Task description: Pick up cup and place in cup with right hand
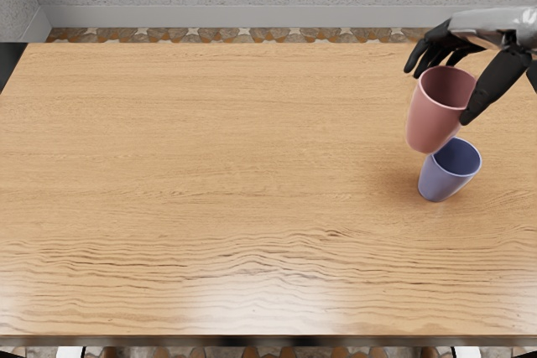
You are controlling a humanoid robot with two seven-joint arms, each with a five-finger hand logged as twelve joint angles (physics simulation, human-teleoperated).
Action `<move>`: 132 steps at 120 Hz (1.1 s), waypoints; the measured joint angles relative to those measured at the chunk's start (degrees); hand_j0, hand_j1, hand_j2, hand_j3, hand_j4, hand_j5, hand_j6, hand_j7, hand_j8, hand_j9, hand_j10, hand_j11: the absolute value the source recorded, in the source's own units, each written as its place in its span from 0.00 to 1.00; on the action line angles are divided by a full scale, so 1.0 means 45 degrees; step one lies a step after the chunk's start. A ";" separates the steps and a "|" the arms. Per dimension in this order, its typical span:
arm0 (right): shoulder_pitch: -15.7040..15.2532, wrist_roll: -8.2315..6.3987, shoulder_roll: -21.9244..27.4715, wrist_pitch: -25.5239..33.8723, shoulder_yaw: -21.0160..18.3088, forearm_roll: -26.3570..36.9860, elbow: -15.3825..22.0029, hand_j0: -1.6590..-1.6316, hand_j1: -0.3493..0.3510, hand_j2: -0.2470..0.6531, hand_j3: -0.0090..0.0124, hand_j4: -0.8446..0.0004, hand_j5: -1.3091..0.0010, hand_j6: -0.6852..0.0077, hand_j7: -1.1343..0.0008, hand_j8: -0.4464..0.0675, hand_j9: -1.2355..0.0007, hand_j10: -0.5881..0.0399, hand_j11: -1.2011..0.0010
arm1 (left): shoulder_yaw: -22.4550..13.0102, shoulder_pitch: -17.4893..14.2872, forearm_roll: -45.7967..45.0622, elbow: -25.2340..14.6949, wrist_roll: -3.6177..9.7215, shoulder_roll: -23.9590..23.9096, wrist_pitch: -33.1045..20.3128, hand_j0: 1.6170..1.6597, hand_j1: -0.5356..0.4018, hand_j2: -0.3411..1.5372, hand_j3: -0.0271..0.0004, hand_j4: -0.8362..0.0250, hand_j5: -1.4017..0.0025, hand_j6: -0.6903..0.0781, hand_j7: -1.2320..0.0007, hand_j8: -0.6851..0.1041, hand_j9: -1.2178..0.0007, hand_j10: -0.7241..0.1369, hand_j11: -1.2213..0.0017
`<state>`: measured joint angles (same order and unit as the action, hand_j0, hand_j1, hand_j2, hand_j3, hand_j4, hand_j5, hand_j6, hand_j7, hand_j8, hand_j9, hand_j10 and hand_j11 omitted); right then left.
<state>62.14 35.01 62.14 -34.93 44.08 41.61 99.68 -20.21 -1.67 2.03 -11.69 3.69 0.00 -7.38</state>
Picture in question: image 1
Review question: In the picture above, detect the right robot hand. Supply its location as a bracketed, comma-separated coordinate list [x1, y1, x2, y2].
[403, 6, 537, 127]

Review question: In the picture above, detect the pink cup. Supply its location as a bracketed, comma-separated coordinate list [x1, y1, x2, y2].
[405, 65, 478, 155]

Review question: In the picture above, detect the lavender blue cup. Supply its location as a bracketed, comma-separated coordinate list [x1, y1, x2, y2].
[417, 137, 482, 203]

